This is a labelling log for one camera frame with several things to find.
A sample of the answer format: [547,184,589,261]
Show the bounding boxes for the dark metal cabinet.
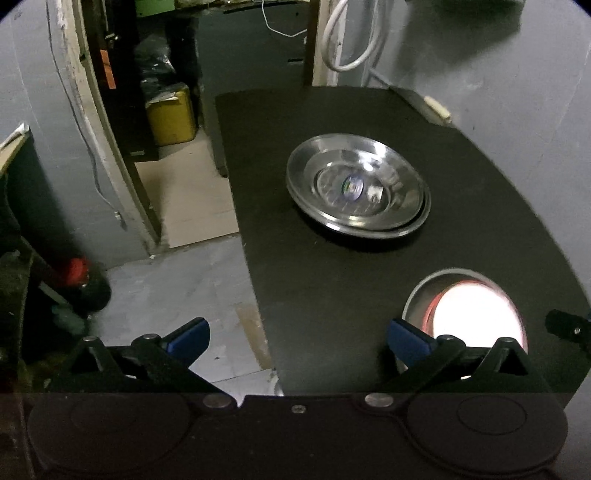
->
[195,4,320,104]

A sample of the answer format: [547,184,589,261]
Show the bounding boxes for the thin white cable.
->
[260,0,308,38]

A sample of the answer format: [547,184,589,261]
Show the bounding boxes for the white looped hose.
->
[322,0,385,73]

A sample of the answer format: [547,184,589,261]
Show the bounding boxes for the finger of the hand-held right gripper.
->
[545,308,591,343]

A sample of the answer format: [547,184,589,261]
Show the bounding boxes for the white ceramic bowl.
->
[427,281,527,352]

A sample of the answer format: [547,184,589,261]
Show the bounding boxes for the red round object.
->
[64,257,94,288]

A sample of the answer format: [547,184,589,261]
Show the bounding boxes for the thin grey wall cable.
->
[45,0,129,230]

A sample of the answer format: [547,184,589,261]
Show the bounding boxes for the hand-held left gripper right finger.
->
[356,318,563,410]

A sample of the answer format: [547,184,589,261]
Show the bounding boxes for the steel bowl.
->
[401,268,528,376]

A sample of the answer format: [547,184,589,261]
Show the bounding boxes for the white utensil handle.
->
[423,96,452,125]

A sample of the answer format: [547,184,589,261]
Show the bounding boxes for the plain steel plate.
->
[287,180,433,241]

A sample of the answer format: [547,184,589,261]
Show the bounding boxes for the flat cardboard sheet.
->
[133,133,242,248]

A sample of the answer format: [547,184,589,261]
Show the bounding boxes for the steel plate with oval sticker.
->
[286,133,426,229]

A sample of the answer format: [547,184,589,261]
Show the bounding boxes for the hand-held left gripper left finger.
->
[50,317,237,410]

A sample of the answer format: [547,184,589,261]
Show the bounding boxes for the dark cleaver knife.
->
[389,86,446,124]

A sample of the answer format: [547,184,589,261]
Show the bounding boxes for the yellow plastic container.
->
[146,84,199,147]

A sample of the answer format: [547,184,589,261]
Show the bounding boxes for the clear plastic bags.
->
[135,38,180,100]

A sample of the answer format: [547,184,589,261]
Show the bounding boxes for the black round object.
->
[78,272,112,317]

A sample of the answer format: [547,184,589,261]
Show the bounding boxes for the green box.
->
[135,0,175,16]

